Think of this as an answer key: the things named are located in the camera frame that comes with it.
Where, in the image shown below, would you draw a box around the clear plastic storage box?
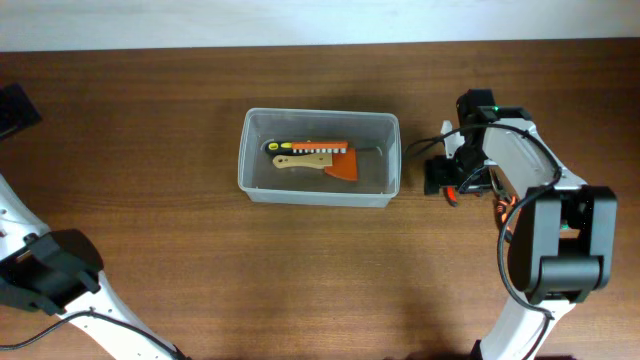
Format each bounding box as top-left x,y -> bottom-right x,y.
238,108 -> 402,208

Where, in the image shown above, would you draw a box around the yellow black handle file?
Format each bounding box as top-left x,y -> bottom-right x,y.
260,139 -> 384,157

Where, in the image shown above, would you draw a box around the small red cutting pliers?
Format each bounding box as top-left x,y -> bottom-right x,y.
444,187 -> 458,207

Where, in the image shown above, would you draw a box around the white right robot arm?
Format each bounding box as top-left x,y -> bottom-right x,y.
424,89 -> 618,360

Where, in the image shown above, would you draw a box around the wooden handle orange scraper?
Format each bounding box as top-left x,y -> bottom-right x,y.
272,150 -> 358,182

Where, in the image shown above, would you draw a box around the orange tool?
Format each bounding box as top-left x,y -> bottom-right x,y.
291,141 -> 349,154

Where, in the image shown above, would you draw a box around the orange black needle-nose pliers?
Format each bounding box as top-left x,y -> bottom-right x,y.
489,170 -> 517,243

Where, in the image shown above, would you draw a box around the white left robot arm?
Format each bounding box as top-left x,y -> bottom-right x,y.
1,180 -> 186,360

